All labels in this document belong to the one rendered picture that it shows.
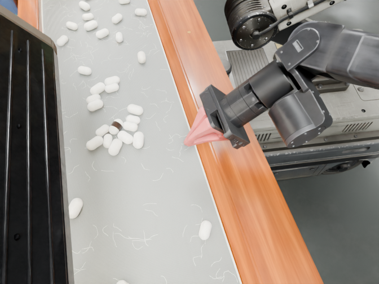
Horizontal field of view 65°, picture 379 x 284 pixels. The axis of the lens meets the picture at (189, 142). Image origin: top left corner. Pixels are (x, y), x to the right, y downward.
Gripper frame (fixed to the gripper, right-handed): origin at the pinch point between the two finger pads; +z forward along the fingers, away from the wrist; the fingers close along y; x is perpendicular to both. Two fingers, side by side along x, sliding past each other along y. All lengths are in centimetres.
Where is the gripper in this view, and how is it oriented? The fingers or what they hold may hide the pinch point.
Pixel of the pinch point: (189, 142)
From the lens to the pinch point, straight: 52.8
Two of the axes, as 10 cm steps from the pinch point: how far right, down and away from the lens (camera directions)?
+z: -7.4, 5.1, 4.4
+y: 2.7, 8.2, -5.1
